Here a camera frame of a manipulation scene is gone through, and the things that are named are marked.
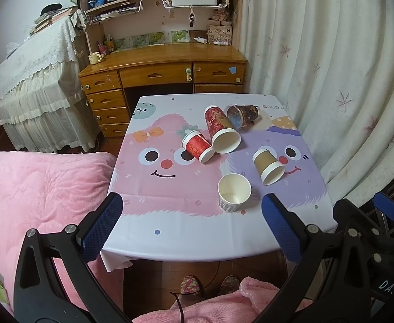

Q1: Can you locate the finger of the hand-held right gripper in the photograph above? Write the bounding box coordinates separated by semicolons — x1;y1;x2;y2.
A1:
333;198;383;240
373;192;394;243

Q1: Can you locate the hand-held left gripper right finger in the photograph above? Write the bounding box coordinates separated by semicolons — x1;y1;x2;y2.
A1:
256;193;374;323

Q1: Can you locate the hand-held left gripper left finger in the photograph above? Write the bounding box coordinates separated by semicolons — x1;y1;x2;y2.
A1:
13;192;132;323

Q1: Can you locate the brown paper cup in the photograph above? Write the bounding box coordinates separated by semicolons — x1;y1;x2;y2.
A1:
253;148;286;187

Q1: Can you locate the small red paper cup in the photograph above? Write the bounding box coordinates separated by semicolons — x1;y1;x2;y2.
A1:
181;131;215;165

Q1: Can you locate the dark patterned paper cup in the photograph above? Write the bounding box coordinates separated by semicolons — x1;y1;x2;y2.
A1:
224;104;260;132

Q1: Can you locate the tall red patterned paper cup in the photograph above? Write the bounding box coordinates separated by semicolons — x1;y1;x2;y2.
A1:
204;106;241;155

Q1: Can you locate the grey checkered paper cup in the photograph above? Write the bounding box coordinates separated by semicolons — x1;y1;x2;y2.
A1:
218;173;252;213

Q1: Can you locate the cartoon monster tablecloth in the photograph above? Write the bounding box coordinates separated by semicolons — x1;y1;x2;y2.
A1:
101;94;339;274

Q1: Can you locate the person's pink fleece clothing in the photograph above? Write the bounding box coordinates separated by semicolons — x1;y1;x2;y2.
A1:
131;276;314;323

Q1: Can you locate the knitted slipper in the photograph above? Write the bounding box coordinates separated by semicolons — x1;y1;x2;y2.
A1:
180;275;203;299
219;275;241;295

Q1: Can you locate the pink fleece blanket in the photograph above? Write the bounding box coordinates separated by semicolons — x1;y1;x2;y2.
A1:
0;150;124;317

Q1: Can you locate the white floral curtain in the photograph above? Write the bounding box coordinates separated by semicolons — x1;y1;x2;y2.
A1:
239;0;394;206

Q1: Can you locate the wooden desk with drawers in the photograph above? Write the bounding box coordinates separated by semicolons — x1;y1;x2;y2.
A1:
78;42;248;139

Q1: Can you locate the grape picture strip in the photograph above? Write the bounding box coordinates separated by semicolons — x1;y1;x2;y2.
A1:
112;30;189;50

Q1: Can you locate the wooden letter box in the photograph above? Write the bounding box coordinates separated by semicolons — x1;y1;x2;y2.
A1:
206;25;234;46

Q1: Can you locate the wooden bookshelf hutch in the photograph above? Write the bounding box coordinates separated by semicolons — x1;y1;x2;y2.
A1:
77;0;245;46

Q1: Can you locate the stack of books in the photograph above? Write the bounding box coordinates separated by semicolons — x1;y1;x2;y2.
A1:
29;3;79;36

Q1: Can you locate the black cable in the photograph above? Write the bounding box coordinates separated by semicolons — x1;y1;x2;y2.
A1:
169;291;188;323

